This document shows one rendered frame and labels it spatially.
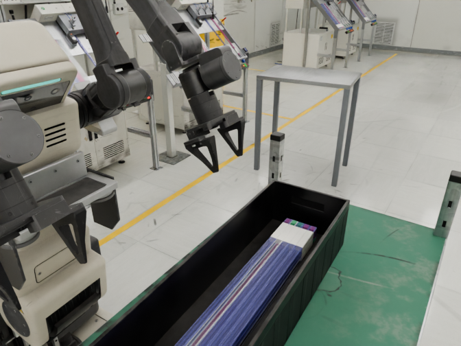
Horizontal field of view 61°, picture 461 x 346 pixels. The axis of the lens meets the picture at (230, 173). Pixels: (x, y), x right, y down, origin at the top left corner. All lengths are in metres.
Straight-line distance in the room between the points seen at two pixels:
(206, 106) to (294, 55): 6.41
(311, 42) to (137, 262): 5.41
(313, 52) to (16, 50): 6.38
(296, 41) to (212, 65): 6.39
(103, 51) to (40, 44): 0.14
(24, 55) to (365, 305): 0.76
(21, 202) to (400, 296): 0.63
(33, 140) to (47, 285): 0.64
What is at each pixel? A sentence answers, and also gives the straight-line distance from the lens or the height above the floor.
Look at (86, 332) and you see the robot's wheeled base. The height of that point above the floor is 0.28.
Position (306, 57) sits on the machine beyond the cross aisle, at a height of 0.24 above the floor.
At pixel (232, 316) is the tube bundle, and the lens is 0.64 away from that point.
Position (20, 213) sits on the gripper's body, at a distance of 0.52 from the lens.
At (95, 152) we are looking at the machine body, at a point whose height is 0.22.
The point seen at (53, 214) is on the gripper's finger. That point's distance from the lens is 0.53.
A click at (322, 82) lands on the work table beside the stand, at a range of 2.91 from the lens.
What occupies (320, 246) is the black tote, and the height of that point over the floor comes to 1.06.
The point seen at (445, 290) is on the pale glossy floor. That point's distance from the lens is 2.40.
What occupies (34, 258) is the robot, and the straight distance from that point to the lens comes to 1.02.
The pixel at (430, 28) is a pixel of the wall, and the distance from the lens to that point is 9.66.
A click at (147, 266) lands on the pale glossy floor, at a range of 2.32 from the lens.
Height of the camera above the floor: 1.46
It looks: 27 degrees down
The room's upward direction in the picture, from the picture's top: straight up
